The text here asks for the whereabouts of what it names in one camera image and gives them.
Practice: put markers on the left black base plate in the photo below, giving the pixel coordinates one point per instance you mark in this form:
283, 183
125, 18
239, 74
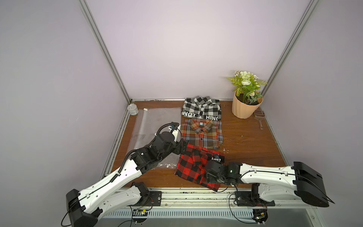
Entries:
152, 198

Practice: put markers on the circuit board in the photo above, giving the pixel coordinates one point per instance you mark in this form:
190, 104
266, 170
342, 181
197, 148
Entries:
139, 216
260, 216

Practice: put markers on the green artificial plant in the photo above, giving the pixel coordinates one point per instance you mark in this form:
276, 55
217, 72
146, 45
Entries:
247, 87

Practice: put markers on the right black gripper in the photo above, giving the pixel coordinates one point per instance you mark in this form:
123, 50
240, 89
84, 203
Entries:
211, 163

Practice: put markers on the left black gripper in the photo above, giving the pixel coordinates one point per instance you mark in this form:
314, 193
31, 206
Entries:
183, 146

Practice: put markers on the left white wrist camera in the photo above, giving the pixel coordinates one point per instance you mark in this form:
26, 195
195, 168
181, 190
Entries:
174, 133

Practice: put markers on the multicolour plaid shirt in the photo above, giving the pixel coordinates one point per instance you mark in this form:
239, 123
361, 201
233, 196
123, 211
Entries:
203, 133

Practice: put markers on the right circuit board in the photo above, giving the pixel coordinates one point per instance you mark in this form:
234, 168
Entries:
260, 216

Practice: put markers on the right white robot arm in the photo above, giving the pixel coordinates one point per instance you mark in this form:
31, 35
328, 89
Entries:
268, 184

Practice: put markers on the peach flower pot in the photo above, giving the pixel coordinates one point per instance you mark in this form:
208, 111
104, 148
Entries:
242, 110

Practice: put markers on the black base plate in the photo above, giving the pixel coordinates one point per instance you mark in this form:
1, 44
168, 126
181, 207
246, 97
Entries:
152, 198
251, 199

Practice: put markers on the small metal can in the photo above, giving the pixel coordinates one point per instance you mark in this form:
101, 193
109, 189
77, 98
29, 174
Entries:
132, 109

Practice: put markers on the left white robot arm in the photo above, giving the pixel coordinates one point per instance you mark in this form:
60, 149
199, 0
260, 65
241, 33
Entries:
86, 207

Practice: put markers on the red black plaid shirt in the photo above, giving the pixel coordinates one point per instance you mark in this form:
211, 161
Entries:
192, 165

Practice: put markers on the black white plaid shirt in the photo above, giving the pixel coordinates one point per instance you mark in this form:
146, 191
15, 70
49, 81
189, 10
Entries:
202, 108

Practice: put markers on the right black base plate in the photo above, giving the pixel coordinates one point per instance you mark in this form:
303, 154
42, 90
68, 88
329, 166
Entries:
251, 199

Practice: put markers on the aluminium mounting rail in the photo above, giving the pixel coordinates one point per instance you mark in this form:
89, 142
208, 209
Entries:
203, 203

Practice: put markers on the left circuit board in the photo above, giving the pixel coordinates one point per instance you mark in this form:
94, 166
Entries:
139, 216

